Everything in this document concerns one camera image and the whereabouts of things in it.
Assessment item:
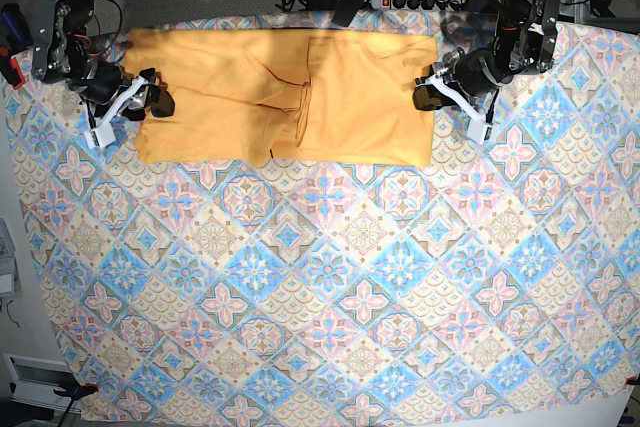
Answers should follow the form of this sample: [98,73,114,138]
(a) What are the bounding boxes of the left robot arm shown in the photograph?
[413,0,561,145]

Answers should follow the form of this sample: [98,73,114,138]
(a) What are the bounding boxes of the yellow T-shirt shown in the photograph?
[123,29,437,167]

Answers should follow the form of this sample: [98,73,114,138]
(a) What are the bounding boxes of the red black clamp left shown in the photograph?
[0,46,25,90]

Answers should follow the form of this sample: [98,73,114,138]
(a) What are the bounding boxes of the orange black clamp bottom left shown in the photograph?
[54,382,98,401]

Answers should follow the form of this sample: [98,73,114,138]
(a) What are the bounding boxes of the white floor rail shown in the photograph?
[2,353,76,412]

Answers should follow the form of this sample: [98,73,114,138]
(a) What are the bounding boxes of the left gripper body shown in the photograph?
[432,47,505,106]

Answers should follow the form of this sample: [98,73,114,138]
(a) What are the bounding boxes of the white power strip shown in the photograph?
[366,0,469,12]

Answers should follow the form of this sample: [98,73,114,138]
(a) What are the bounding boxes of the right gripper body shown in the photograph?
[69,64,146,122]

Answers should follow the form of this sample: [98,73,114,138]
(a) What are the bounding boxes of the patterned tile tablecloth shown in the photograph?
[1,24,639,426]

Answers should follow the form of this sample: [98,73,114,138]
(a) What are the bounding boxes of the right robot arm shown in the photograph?
[31,0,175,149]

